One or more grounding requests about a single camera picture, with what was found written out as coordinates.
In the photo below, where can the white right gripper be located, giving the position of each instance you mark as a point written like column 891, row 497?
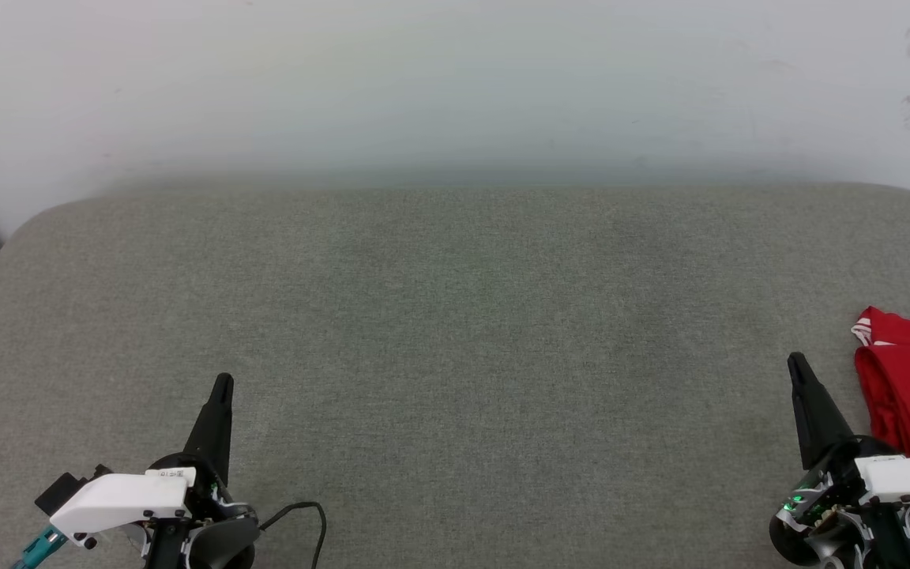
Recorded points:
column 901, row 482

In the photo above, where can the grey fabric sofa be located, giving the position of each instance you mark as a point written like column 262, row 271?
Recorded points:
column 455, row 356

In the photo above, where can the teal left camera connector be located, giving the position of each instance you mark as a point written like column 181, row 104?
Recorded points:
column 38, row 547

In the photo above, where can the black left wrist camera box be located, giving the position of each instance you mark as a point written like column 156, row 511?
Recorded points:
column 68, row 490

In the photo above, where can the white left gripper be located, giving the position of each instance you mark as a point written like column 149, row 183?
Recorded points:
column 119, row 499

